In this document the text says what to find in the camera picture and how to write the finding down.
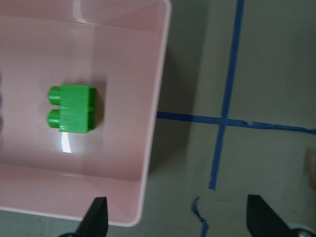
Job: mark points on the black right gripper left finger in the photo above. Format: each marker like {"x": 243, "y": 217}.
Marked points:
{"x": 95, "y": 222}

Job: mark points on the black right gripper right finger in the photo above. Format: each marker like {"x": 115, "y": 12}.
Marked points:
{"x": 262, "y": 221}

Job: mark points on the green toy block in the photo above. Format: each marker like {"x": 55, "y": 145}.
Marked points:
{"x": 76, "y": 112}

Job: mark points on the pink plastic box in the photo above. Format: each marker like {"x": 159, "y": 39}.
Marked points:
{"x": 116, "y": 46}

